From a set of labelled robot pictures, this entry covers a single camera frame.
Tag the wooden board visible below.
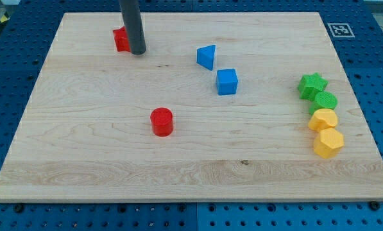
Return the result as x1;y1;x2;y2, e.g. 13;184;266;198
0;12;383;203

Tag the green star block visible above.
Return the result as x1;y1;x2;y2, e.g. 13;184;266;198
298;73;328;101

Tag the red cylinder block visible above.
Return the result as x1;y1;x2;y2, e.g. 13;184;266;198
150;107;174;137

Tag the blue cube block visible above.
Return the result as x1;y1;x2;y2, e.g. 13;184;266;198
216;69;239;96

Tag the blue triangle block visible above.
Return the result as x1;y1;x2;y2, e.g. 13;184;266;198
196;44;216;71

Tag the red block behind rod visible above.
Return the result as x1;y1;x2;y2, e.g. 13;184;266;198
113;26;131;52

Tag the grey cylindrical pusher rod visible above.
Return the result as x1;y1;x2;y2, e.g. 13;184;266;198
119;0;146;55

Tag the yellow heart block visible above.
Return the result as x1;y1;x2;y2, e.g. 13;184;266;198
308;108;338;132

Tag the green cylinder block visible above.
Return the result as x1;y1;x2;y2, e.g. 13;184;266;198
309;91;338;115

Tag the yellow hexagon block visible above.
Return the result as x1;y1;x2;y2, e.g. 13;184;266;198
313;128;345;158

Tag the white fiducial marker tag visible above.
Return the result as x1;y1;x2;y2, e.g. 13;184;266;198
328;22;355;38

